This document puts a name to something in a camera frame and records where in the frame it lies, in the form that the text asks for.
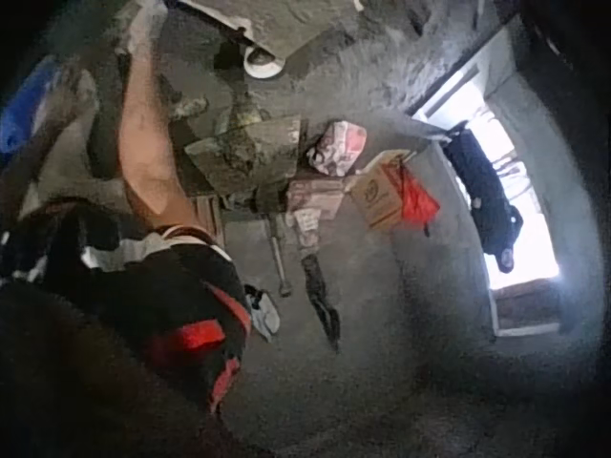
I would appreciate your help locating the person's right hand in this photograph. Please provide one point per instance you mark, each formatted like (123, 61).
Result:
(137, 29)

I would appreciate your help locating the person's right fingers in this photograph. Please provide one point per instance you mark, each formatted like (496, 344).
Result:
(138, 14)

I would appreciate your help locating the grey cement lump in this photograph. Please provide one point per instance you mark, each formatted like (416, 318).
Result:
(190, 108)

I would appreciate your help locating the white round bowl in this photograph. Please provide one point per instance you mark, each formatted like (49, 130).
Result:
(260, 66)

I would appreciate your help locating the large grey stone slab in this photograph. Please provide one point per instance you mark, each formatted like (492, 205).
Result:
(286, 24)

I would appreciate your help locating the blue plastic container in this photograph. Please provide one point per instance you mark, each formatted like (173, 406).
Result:
(24, 112)

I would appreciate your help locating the grey cement-covered slab piece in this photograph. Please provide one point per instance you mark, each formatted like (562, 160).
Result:
(234, 152)

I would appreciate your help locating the red and white plastic bag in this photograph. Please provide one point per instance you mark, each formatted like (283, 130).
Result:
(336, 147)

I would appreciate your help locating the pink flat box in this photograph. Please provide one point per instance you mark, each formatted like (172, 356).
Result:
(315, 193)

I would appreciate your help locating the grey metal hammer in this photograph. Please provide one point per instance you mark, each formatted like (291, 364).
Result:
(279, 257)

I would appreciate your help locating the brown cardboard box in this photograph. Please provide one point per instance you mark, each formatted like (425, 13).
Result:
(377, 191)

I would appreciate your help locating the grey and white glove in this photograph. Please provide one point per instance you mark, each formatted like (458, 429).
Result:
(262, 311)

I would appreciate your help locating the black hand tool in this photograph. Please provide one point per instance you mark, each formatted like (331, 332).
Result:
(321, 296)

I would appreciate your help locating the dark hanging clothes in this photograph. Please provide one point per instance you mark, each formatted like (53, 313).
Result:
(482, 191)

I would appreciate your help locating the bright window opening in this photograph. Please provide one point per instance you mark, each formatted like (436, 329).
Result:
(520, 210)

